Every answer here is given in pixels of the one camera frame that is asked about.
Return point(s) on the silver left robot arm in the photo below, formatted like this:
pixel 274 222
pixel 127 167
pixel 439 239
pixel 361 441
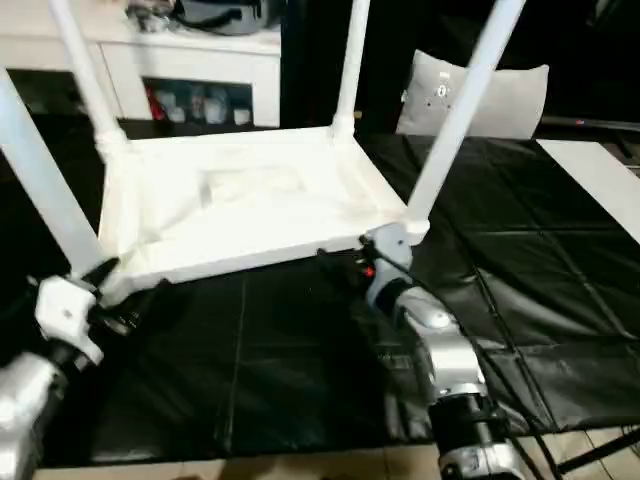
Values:
pixel 25 390

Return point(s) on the white plastic table leg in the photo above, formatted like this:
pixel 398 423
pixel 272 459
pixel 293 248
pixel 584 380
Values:
pixel 85 65
pixel 45 175
pixel 350 65
pixel 450 135

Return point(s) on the white flat board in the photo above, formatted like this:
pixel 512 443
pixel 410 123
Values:
pixel 590 175

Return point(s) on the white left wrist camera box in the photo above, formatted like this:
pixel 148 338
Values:
pixel 65 310

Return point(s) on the white cup behind glass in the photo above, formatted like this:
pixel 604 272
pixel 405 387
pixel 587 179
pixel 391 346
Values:
pixel 241 116

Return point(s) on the grey cushion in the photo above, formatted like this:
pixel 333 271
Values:
pixel 510 100

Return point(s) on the grey helmet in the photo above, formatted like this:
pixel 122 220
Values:
pixel 225 20

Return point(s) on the black metal frame bar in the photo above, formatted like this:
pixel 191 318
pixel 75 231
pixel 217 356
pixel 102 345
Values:
pixel 600 450

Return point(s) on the red bottle behind glass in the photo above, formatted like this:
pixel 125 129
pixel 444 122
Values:
pixel 152 107

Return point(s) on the black work mat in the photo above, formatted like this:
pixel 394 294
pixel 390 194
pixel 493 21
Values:
pixel 500 225

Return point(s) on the white glass-door cabinet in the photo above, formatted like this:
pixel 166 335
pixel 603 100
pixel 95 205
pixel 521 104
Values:
pixel 200 60

